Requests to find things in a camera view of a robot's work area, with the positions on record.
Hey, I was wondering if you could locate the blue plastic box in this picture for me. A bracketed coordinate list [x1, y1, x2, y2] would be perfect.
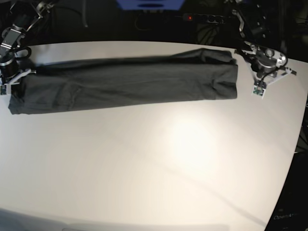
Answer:
[116, 0, 185, 11]

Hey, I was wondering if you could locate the black power strip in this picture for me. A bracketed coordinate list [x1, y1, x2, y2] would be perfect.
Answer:
[182, 13, 225, 25]

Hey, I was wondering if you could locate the dark grey T-shirt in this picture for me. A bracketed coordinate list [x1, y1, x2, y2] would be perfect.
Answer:
[8, 48, 238, 115]

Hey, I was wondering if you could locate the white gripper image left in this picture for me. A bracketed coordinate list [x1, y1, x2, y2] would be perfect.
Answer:
[0, 64, 36, 96]

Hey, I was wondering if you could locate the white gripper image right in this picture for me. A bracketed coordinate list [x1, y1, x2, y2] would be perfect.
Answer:
[235, 49, 297, 98]

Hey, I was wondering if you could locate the black OpenArm case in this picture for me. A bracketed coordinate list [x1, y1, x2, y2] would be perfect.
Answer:
[265, 152, 308, 231]

